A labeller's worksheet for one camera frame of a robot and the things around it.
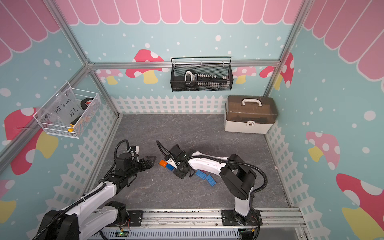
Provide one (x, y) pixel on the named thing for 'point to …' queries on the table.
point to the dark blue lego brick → (170, 167)
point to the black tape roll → (85, 103)
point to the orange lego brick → (163, 163)
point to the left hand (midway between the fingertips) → (151, 161)
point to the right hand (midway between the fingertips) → (181, 171)
